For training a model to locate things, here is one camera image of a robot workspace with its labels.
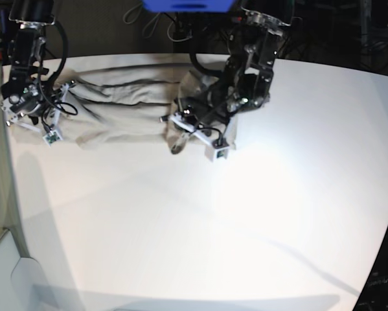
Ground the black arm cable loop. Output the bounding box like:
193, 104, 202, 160
40, 22, 69, 104
188, 51, 227, 80

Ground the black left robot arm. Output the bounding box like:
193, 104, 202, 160
167, 1, 295, 154

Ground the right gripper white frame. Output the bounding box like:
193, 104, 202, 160
5, 80, 78, 135

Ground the blue box at top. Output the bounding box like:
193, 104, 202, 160
142, 0, 234, 12

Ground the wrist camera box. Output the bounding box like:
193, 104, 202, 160
205, 141, 230, 161
43, 128, 63, 146

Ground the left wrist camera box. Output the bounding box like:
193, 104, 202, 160
205, 141, 230, 161

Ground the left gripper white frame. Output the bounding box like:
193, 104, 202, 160
159, 106, 229, 148

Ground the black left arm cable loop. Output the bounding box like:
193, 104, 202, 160
188, 51, 227, 80

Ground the grey t-shirt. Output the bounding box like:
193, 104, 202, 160
10, 63, 238, 155

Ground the white cable on floor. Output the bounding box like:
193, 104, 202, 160
166, 19, 211, 42

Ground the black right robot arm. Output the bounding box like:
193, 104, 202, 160
0, 1, 78, 141

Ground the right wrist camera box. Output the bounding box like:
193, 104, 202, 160
43, 128, 63, 146

